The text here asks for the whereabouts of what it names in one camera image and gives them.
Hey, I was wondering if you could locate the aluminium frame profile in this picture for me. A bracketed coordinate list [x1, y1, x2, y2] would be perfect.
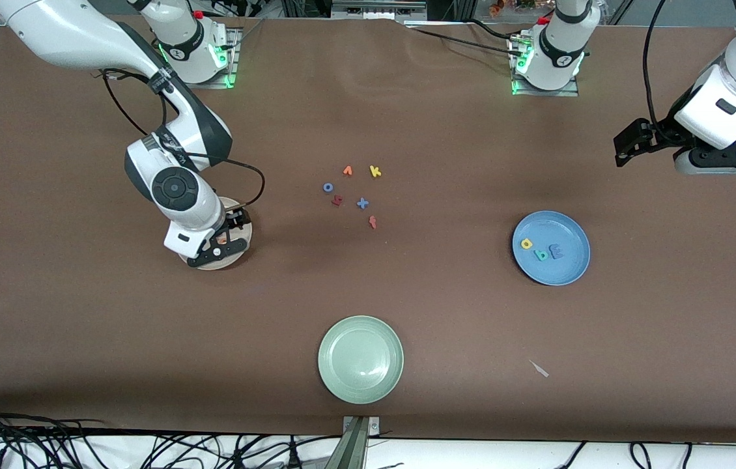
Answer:
[331, 0, 427, 19]

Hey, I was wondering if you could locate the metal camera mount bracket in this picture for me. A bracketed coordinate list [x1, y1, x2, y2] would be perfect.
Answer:
[342, 416, 380, 469]

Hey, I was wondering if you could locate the blue round plate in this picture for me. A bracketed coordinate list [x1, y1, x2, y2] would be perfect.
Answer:
[513, 210, 591, 286]

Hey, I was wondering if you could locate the black base cable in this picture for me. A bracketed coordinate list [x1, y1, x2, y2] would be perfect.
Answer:
[404, 20, 522, 56]

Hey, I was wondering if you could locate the black floor cable bundle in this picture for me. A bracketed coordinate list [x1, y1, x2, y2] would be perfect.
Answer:
[0, 401, 343, 469]

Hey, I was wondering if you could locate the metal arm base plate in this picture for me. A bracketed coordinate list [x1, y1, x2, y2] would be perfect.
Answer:
[511, 36, 580, 98]
[168, 27, 240, 89]

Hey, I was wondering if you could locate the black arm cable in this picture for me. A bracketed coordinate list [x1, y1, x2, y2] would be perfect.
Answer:
[644, 0, 676, 131]
[101, 68, 266, 212]

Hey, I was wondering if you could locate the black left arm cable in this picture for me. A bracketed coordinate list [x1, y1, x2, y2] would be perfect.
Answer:
[644, 0, 676, 131]

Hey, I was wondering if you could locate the brown table cover sheet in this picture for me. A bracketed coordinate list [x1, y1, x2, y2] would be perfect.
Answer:
[0, 12, 736, 444]

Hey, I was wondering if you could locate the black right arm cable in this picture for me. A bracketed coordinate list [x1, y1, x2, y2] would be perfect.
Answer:
[101, 68, 266, 212]

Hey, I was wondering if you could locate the pale green round plate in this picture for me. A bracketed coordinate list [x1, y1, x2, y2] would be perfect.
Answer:
[318, 316, 404, 405]

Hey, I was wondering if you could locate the beige round plate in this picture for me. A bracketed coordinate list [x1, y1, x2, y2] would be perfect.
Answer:
[176, 197, 253, 271]

